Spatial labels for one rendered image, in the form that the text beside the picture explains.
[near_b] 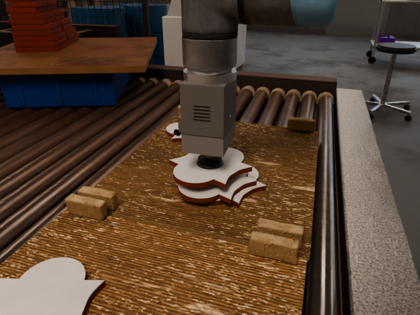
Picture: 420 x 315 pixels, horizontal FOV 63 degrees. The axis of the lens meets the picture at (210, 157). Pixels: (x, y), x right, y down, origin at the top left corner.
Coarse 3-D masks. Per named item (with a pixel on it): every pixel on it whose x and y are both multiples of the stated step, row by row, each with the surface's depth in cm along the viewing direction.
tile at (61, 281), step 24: (48, 264) 40; (72, 264) 40; (0, 288) 37; (24, 288) 37; (48, 288) 37; (72, 288) 37; (96, 288) 37; (0, 312) 34; (24, 312) 34; (48, 312) 34; (72, 312) 34
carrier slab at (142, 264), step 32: (64, 224) 48; (96, 224) 48; (128, 224) 48; (32, 256) 42; (64, 256) 42; (96, 256) 42; (128, 256) 42; (160, 256) 42; (192, 256) 42; (224, 256) 42; (256, 256) 42; (128, 288) 38; (160, 288) 38; (192, 288) 38; (224, 288) 38; (256, 288) 38; (288, 288) 38
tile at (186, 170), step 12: (192, 156) 57; (228, 156) 57; (240, 156) 57; (180, 168) 54; (192, 168) 54; (228, 168) 54; (240, 168) 54; (180, 180) 51; (192, 180) 50; (204, 180) 50; (216, 180) 51; (228, 180) 51
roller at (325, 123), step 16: (320, 96) 107; (320, 112) 94; (320, 128) 84; (320, 144) 75; (320, 160) 69; (320, 176) 63; (320, 192) 58; (320, 208) 54; (320, 224) 50; (336, 224) 52; (320, 240) 47; (336, 240) 49; (320, 256) 44; (336, 256) 46; (320, 272) 42; (336, 272) 43; (304, 288) 42; (320, 288) 40; (336, 288) 41; (304, 304) 39; (320, 304) 38; (336, 304) 39
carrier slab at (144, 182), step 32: (160, 128) 78; (256, 128) 78; (128, 160) 65; (160, 160) 65; (256, 160) 65; (288, 160) 65; (128, 192) 55; (160, 192) 55; (256, 192) 55; (288, 192) 55; (160, 224) 48; (192, 224) 48; (224, 224) 48; (256, 224) 48
